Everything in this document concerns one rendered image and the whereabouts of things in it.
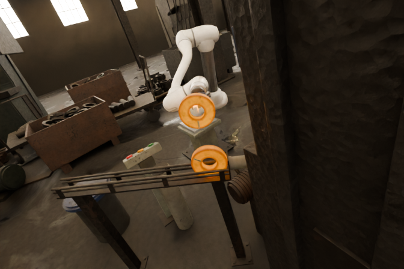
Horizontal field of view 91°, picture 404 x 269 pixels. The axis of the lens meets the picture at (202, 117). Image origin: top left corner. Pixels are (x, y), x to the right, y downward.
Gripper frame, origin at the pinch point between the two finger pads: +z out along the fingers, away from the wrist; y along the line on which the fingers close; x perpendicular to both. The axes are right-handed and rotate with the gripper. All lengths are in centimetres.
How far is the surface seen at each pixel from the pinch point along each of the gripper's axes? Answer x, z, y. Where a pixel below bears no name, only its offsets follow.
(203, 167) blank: -23.7, 9.2, 2.9
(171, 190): -54, -14, 32
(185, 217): -80, -16, 31
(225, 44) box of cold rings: -13, -360, -39
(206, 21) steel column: 36, -310, -11
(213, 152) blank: -17.0, 10.1, -2.9
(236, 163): -24.1, 10.3, -11.1
